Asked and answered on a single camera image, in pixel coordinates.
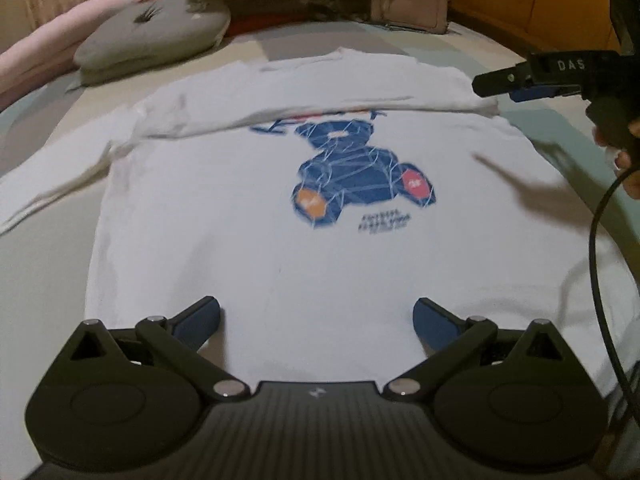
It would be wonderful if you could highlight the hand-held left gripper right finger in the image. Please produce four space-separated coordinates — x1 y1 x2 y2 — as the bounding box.
384 297 576 403

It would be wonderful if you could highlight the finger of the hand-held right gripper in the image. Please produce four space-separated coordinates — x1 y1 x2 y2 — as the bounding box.
472 57 534 101
510 85 584 105

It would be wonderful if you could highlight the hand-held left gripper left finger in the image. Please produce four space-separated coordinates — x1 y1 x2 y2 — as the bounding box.
57 296 251 403

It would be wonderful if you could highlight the white printed sweatshirt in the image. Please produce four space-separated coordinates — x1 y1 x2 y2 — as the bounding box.
0 47 640 396

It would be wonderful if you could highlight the person's right hand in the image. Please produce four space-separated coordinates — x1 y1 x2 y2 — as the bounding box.
592 119 640 181

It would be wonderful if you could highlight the wooden headboard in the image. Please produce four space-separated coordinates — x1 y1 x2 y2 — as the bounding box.
420 0 640 68

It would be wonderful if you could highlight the pink handbag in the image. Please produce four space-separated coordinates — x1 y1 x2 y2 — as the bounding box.
310 0 449 36

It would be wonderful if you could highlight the red cloth item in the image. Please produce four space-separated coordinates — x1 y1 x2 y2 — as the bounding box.
227 10 301 36

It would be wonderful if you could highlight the grey round cushion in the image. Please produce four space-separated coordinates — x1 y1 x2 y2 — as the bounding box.
74 0 232 86

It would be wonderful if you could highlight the pink floral quilt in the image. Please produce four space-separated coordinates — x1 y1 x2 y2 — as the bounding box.
0 0 446 111

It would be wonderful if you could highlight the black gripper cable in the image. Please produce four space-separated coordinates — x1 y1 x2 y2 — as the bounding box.
588 170 640 413

